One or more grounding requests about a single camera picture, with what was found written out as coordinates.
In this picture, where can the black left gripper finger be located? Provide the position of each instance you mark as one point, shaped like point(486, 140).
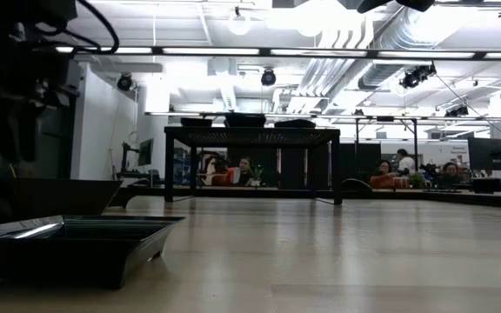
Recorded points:
point(31, 130)

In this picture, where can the black trays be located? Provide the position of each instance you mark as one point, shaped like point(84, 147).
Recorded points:
point(245, 121)

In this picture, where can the black rounded mini plate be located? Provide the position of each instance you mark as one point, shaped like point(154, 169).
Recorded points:
point(295, 124)

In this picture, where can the black curved square plate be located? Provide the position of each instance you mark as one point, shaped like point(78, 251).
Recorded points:
point(59, 197)

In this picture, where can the black round spotlight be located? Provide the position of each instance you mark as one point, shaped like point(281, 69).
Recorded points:
point(124, 82)

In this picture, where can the dark computer monitor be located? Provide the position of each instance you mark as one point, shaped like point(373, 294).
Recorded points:
point(492, 154)
point(146, 152)

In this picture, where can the person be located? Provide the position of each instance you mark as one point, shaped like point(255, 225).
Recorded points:
point(450, 171)
point(405, 158)
point(244, 167)
point(383, 171)

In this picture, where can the black perforated metal shelf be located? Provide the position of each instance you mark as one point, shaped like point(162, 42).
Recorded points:
point(255, 129)

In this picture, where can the round white pendant lamp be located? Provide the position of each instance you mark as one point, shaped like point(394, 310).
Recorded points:
point(239, 25)

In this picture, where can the small potted plant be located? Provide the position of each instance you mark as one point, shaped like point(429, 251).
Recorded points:
point(257, 174)

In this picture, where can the black overhead light bar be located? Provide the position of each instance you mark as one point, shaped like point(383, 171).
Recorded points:
point(264, 51)

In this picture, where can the black track spotlights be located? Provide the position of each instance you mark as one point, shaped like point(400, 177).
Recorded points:
point(416, 77)

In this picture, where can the green potted plant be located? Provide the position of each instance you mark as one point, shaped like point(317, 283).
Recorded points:
point(416, 179)

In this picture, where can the black hanging camera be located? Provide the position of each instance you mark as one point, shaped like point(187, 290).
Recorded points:
point(268, 78)

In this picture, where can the black background metal frame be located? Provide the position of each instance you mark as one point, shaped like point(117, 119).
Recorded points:
point(385, 118)

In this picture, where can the silver ventilation duct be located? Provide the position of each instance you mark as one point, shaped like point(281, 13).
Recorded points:
point(407, 30)

